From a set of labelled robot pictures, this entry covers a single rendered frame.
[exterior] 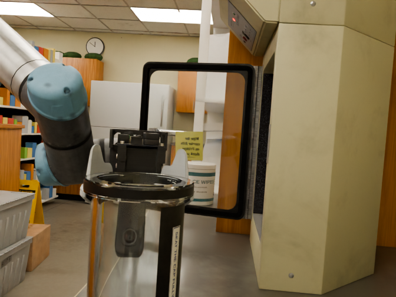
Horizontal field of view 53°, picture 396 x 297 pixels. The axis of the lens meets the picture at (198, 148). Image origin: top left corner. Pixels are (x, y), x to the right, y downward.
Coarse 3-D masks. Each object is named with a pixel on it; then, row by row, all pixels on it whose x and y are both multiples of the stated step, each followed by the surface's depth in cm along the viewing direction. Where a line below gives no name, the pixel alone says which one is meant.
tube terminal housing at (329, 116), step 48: (288, 0) 68; (336, 0) 67; (384, 0) 76; (288, 48) 68; (336, 48) 68; (384, 48) 77; (288, 96) 69; (336, 96) 68; (384, 96) 79; (288, 144) 69; (336, 144) 69; (384, 144) 81; (288, 192) 69; (336, 192) 70; (288, 240) 70; (336, 240) 72; (288, 288) 70
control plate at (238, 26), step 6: (228, 0) 78; (228, 6) 82; (234, 6) 78; (228, 12) 87; (234, 12) 82; (228, 18) 91; (234, 18) 86; (240, 18) 81; (228, 24) 96; (234, 24) 90; (240, 24) 85; (246, 24) 80; (234, 30) 96; (240, 30) 89; (252, 30) 80; (240, 36) 94; (252, 36) 84; (246, 42) 94; (252, 42) 88
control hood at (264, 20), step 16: (224, 0) 82; (240, 0) 71; (256, 0) 68; (272, 0) 68; (224, 16) 94; (256, 16) 70; (272, 16) 68; (256, 32) 79; (272, 32) 75; (256, 48) 91
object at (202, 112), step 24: (168, 72) 105; (192, 72) 103; (216, 72) 102; (168, 96) 105; (192, 96) 104; (216, 96) 102; (240, 96) 100; (168, 120) 106; (192, 120) 104; (216, 120) 102; (240, 120) 101; (168, 144) 106; (192, 144) 104; (216, 144) 102; (192, 168) 104; (216, 168) 103; (216, 192) 103
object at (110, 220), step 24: (96, 216) 36; (120, 216) 35; (144, 216) 35; (96, 240) 36; (120, 240) 35; (144, 240) 35; (96, 264) 36; (120, 264) 35; (144, 264) 35; (96, 288) 36; (120, 288) 35; (144, 288) 36
